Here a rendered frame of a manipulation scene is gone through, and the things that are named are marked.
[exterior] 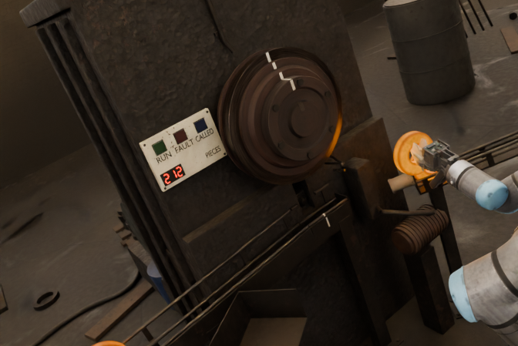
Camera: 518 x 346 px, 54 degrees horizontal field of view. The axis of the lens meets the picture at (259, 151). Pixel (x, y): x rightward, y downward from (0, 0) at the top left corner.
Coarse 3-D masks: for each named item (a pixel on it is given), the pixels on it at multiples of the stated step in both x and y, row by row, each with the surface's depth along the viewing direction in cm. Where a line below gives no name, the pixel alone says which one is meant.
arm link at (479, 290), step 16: (496, 256) 111; (464, 272) 115; (480, 272) 112; (496, 272) 109; (464, 288) 113; (480, 288) 111; (496, 288) 109; (512, 288) 107; (464, 304) 113; (480, 304) 112; (496, 304) 110; (512, 304) 111; (496, 320) 112; (512, 320) 111; (512, 336) 114
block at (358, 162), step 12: (348, 168) 198; (360, 168) 195; (372, 168) 198; (348, 180) 202; (360, 180) 196; (372, 180) 199; (360, 192) 199; (372, 192) 199; (360, 204) 203; (372, 204) 200; (372, 216) 201
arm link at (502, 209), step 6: (504, 180) 161; (510, 180) 159; (510, 186) 158; (510, 192) 158; (516, 192) 157; (510, 198) 158; (516, 198) 158; (504, 204) 158; (510, 204) 160; (516, 204) 160; (498, 210) 163; (504, 210) 162; (510, 210) 163; (516, 210) 164
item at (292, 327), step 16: (240, 304) 163; (256, 304) 163; (272, 304) 161; (288, 304) 158; (224, 320) 154; (240, 320) 162; (256, 320) 166; (272, 320) 163; (288, 320) 160; (304, 320) 158; (224, 336) 152; (240, 336) 160; (256, 336) 159; (272, 336) 157; (288, 336) 154
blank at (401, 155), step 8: (408, 136) 179; (416, 136) 180; (424, 136) 181; (400, 144) 179; (408, 144) 179; (400, 152) 179; (408, 152) 180; (400, 160) 179; (408, 160) 181; (400, 168) 181; (408, 168) 181; (416, 168) 183
